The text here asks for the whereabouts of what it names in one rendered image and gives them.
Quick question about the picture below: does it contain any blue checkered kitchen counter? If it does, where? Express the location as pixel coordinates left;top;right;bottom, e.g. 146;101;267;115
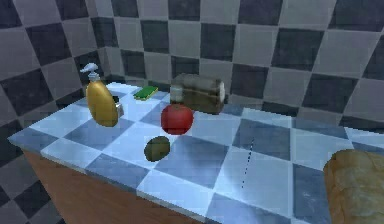
7;81;384;224

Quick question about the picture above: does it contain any red tomato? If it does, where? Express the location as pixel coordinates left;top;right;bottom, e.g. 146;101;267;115
160;103;195;136

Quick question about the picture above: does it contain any brown bread loaf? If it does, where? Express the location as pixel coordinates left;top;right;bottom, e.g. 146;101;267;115
169;73;227;115

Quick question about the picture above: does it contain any green sponge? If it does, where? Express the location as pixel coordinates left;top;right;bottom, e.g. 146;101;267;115
133;85;160;101

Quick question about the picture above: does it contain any brown potato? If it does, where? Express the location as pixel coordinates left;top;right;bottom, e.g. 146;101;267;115
143;135;171;163

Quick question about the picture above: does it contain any small grey shaker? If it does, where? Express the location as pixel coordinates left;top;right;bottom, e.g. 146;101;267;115
114;102;125;119

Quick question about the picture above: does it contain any yellow soap dispenser bottle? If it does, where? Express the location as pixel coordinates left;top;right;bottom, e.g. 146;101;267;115
79;63;120;128

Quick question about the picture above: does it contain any tan bread loaf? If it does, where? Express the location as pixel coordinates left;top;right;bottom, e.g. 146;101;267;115
322;148;384;224

